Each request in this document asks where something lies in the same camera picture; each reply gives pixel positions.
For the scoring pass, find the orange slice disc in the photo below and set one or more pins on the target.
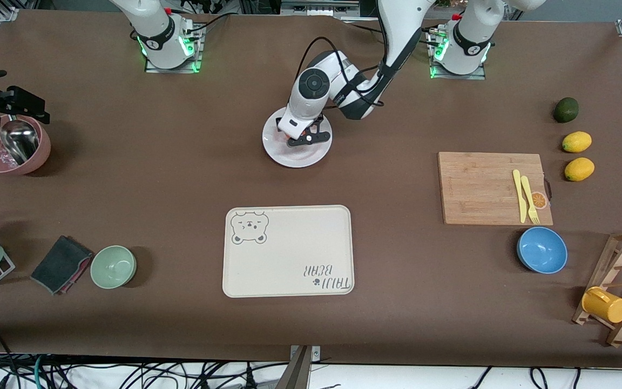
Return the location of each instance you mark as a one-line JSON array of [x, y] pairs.
[[539, 200]]

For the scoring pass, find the pink bowl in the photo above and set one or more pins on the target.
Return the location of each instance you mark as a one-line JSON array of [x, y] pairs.
[[35, 156]]

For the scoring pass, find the dark green avocado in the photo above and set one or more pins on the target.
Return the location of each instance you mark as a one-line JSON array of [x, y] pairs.
[[566, 109]]

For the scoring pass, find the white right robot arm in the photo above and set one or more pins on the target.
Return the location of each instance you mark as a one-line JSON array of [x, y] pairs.
[[160, 38]]

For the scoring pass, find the white round plate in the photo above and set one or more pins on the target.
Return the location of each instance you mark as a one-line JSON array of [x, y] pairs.
[[311, 154]]

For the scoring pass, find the yellow lemon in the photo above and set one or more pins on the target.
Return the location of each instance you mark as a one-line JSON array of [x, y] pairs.
[[579, 169], [576, 141]]

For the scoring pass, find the yellow plastic knife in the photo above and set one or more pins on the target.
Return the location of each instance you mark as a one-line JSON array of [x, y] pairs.
[[520, 197]]

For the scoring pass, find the metal scoop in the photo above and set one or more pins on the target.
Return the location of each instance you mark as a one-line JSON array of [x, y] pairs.
[[19, 139]]

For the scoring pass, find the pale green bowl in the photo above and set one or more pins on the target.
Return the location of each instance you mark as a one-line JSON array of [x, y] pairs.
[[113, 267]]

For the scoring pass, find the bamboo cutting board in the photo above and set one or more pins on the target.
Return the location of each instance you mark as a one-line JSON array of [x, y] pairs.
[[484, 189]]

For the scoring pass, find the yellow plastic fork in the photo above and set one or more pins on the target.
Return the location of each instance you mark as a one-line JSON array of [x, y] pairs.
[[529, 200]]

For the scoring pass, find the dark grey folded cloth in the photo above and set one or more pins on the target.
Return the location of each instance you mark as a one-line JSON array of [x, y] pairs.
[[60, 263]]

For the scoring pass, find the cream tray with bear print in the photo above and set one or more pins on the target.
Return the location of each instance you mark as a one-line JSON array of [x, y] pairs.
[[289, 254]]

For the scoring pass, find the yellow plastic cup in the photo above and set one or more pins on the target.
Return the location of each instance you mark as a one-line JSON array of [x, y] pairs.
[[605, 305]]

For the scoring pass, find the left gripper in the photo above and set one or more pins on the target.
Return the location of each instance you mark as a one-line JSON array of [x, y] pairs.
[[278, 120]]

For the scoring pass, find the blue bowl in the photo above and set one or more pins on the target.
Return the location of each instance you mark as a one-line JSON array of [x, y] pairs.
[[542, 250]]

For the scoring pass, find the aluminium mount bracket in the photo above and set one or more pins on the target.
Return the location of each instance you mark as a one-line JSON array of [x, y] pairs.
[[297, 370]]

